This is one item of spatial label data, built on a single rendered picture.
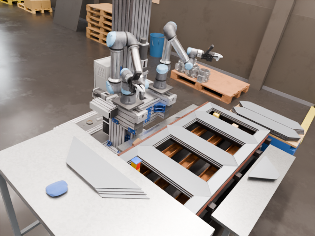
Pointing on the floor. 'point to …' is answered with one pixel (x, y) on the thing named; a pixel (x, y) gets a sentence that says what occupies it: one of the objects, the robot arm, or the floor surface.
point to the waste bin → (156, 44)
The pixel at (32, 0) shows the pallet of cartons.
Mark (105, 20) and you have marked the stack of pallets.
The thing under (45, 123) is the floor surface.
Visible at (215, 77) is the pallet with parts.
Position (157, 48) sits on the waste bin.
